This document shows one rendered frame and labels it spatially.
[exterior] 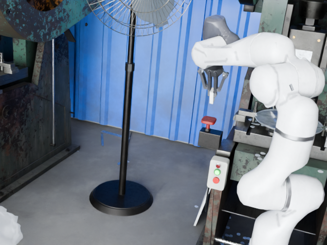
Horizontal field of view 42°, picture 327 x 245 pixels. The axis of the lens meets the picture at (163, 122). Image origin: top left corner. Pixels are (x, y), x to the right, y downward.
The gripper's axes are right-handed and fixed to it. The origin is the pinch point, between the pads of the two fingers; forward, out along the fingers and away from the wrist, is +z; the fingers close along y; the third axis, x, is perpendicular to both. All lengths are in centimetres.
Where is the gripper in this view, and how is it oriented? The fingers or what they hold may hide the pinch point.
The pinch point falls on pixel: (212, 96)
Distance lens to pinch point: 183.6
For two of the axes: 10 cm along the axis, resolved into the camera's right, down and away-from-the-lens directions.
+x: 3.5, -6.8, 6.4
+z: 0.6, 7.0, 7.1
